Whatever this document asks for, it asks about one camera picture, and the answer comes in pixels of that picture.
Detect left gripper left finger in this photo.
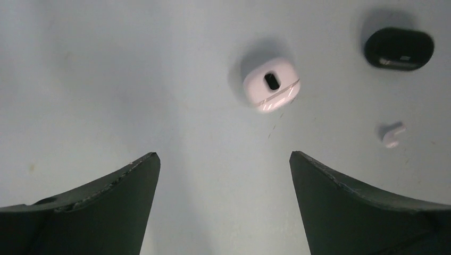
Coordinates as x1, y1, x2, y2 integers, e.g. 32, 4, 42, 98
1, 152, 161, 254

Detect black earbud charging case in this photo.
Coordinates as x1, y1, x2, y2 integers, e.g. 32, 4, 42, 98
363, 27, 435, 71

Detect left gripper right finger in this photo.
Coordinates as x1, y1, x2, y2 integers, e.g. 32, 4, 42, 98
289, 151, 450, 254

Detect white earbud near centre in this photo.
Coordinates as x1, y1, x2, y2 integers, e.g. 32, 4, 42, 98
381, 123, 406, 149

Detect white earbud charging case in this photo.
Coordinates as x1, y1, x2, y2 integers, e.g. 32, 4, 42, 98
243, 57, 300, 113

